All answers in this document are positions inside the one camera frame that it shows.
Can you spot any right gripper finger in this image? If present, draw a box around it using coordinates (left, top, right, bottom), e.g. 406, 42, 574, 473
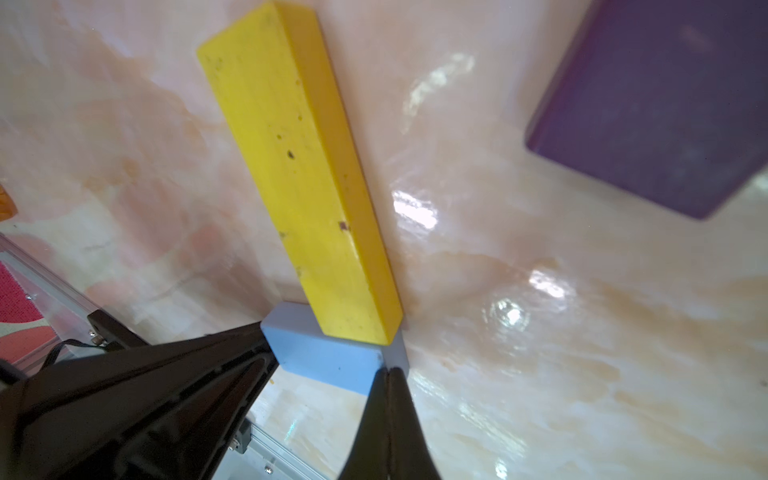
339, 367, 440, 480

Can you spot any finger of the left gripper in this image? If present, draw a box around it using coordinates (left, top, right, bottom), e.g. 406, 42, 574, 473
1, 324, 278, 479

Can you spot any light blue block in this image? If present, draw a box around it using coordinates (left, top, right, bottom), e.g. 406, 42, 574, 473
260, 302, 410, 395

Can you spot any yellow-green long block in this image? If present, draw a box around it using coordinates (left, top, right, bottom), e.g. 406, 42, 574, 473
197, 1, 404, 345

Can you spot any purple block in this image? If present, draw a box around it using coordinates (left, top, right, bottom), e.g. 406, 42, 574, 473
525, 1, 767, 220

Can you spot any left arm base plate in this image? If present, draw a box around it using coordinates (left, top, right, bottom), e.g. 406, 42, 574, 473
87, 309, 149, 351

